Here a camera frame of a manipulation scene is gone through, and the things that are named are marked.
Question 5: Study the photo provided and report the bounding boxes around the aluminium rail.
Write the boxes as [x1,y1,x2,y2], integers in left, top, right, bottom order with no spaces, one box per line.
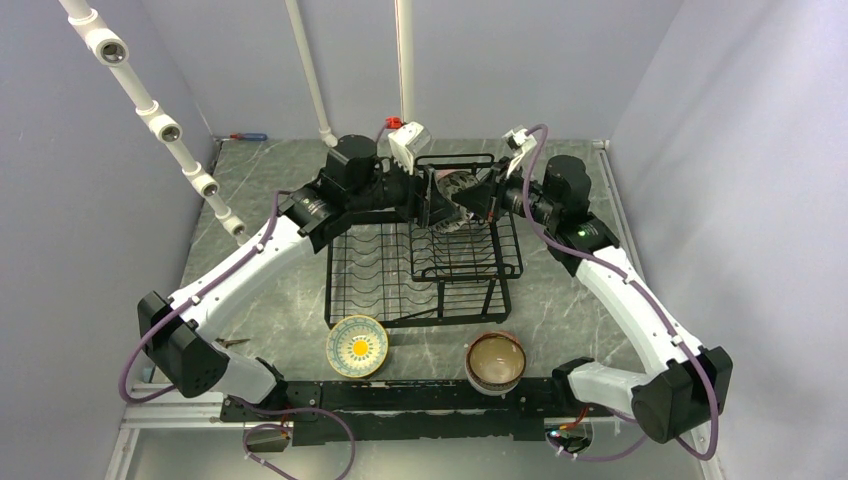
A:
[120,380,705,429]

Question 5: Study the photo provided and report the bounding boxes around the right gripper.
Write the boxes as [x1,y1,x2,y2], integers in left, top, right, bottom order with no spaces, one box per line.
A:
[453,157,559,227]

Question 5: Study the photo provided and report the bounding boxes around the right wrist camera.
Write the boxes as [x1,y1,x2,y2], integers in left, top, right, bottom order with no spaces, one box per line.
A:
[502,125,537,176]

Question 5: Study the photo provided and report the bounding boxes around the yellow handled pliers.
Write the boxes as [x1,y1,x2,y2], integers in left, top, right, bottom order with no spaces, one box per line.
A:
[215,338,250,349]

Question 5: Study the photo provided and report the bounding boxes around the red patterned bowl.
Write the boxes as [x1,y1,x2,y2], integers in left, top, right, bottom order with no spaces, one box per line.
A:
[432,170,478,234]

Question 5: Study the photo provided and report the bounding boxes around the black wire dish rack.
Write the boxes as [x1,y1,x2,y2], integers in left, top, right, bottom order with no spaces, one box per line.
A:
[323,153,525,329]

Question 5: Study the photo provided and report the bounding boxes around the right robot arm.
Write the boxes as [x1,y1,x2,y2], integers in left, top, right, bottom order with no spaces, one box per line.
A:
[439,155,733,444]

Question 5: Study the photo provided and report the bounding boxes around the blue yellow patterned bowl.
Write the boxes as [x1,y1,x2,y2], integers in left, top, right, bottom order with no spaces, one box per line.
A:
[325,315,389,379]

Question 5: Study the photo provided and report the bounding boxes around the white PVC pipe frame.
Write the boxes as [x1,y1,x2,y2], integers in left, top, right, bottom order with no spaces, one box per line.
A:
[58,0,417,246]

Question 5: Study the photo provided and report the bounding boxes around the red blue screwdriver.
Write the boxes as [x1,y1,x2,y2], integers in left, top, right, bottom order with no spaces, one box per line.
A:
[229,133,268,142]

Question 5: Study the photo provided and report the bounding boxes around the brown glazed bowl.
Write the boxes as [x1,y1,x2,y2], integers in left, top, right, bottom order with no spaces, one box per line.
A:
[464,331,527,396]

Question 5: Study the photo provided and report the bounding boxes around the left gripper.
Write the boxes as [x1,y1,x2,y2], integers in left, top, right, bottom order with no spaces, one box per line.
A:
[348,149,459,228]

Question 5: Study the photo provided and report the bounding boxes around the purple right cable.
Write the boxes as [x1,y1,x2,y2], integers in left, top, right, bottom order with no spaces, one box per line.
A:
[520,124,721,464]

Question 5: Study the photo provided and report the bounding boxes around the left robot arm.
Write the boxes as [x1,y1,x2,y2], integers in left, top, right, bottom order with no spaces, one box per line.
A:
[137,123,454,420]

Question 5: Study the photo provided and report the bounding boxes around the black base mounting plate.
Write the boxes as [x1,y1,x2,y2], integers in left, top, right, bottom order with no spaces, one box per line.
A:
[219,377,614,446]

